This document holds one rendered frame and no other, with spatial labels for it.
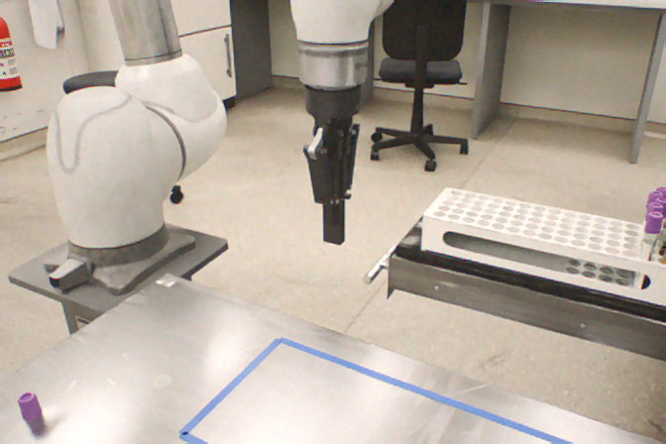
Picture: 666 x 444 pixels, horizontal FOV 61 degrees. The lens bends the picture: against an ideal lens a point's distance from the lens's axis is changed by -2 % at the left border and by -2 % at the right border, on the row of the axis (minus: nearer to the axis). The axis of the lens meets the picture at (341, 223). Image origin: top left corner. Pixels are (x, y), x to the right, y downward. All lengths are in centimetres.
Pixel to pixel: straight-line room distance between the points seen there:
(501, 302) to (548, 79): 362
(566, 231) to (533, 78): 360
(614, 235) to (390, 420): 38
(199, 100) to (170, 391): 62
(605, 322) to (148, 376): 49
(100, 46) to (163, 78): 314
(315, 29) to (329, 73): 6
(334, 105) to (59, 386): 44
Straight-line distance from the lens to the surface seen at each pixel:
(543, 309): 72
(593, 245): 71
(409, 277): 75
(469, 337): 195
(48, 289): 97
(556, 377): 187
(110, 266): 94
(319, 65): 73
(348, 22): 72
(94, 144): 87
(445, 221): 71
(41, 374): 60
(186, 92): 103
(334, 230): 84
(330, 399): 52
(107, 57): 412
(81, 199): 90
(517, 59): 430
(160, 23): 104
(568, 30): 422
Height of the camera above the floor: 118
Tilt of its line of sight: 27 degrees down
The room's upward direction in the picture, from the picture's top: straight up
